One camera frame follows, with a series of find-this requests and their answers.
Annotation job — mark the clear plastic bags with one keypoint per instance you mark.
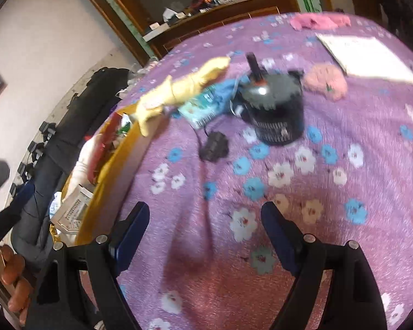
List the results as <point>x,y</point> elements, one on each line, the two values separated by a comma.
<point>141,72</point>

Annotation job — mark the row of black chargers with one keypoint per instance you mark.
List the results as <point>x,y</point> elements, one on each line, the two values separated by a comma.
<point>31,158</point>

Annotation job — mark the person's left hand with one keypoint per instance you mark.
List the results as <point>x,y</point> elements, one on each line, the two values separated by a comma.
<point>15,275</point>

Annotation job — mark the brown wooden cabinet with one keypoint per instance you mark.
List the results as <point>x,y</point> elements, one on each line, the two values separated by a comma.
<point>192,17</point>

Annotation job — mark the black power adapter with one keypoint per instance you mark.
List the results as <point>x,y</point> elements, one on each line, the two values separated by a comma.
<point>213,146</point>

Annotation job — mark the dark grey bag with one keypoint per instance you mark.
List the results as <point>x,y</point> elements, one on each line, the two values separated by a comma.
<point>41,206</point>

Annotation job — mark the yellow cloth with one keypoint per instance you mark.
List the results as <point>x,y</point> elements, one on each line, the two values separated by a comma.
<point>182,89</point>

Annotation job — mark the red packet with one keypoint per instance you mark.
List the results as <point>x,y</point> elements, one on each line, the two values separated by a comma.
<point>105,141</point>

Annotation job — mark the pink cloth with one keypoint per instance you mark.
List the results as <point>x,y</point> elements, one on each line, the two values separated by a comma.
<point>318,21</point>

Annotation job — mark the teal packet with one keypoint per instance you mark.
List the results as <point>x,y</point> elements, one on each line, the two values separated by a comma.
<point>206,105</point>

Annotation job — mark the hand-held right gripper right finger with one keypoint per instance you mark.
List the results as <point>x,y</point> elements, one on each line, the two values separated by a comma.
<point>278,233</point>

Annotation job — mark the white printed box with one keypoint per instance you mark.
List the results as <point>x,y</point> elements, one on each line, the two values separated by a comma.
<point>72,209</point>

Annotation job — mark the white paper sheet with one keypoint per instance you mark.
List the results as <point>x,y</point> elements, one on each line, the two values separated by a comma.
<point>364,55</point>

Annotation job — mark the black round device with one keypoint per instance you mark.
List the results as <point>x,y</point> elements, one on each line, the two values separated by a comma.
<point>275,110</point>

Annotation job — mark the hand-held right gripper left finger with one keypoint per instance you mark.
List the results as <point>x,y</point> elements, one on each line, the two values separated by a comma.
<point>130,237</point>

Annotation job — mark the pink plush toy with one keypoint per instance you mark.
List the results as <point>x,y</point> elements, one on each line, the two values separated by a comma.
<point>325,80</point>

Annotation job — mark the white foam box yellow tape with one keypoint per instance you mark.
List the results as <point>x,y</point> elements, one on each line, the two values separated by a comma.
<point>120,165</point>

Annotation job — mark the black backpack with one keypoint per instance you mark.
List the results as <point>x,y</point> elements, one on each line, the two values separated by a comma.
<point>96,103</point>

